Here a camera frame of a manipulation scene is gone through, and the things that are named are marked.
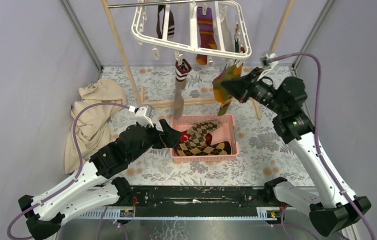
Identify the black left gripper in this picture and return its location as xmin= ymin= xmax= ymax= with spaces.
xmin=128 ymin=120 xmax=183 ymax=164

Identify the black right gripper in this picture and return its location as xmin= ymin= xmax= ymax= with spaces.
xmin=221 ymin=66 xmax=286 ymax=115

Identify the black red yellow argyle sock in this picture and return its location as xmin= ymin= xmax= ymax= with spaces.
xmin=180 ymin=130 xmax=191 ymax=142

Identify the olive orange striped sock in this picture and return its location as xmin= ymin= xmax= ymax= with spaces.
xmin=212 ymin=64 xmax=244 ymax=117

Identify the beige green argyle sock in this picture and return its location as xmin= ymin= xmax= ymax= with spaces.
xmin=178 ymin=120 xmax=223 ymax=147

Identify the dark brown tan argyle sock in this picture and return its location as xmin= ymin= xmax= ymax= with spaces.
xmin=173 ymin=141 xmax=232 ymax=157

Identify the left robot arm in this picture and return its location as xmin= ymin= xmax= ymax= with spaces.
xmin=18 ymin=119 xmax=183 ymax=240

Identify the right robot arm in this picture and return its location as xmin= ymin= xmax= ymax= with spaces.
xmin=221 ymin=67 xmax=371 ymax=237

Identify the white clip hanger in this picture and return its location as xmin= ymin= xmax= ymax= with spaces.
xmin=131 ymin=0 xmax=252 ymax=66

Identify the pink plastic basket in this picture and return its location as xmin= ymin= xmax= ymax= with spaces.
xmin=169 ymin=114 xmax=240 ymax=163

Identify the taupe sock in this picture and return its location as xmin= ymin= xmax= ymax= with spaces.
xmin=173 ymin=58 xmax=192 ymax=119

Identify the floral patterned mat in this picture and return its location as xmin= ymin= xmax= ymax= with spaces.
xmin=100 ymin=66 xmax=314 ymax=187

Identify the purple striped sock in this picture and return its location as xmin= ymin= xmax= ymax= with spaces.
xmin=196 ymin=6 xmax=217 ymax=50

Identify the beige cloth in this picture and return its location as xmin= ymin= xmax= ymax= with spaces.
xmin=64 ymin=78 xmax=127 ymax=174

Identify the metal hanging rod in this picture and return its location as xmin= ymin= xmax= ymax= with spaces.
xmin=106 ymin=0 xmax=196 ymax=9

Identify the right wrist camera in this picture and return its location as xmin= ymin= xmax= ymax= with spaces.
xmin=259 ymin=51 xmax=279 ymax=79

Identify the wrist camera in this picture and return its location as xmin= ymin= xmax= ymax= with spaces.
xmin=259 ymin=51 xmax=279 ymax=79
xmin=129 ymin=104 xmax=155 ymax=127

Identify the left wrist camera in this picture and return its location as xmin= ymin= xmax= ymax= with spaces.
xmin=129 ymin=104 xmax=155 ymax=127

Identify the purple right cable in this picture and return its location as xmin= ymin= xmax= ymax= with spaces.
xmin=271 ymin=52 xmax=377 ymax=240

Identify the purple cable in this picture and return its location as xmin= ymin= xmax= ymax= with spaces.
xmin=271 ymin=52 xmax=377 ymax=240
xmin=6 ymin=101 xmax=133 ymax=240

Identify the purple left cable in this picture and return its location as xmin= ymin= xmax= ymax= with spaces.
xmin=6 ymin=101 xmax=133 ymax=240

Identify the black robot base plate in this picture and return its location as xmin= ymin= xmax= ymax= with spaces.
xmin=114 ymin=177 xmax=287 ymax=219

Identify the wooden drying rack frame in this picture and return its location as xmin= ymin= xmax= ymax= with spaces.
xmin=100 ymin=0 xmax=297 ymax=121

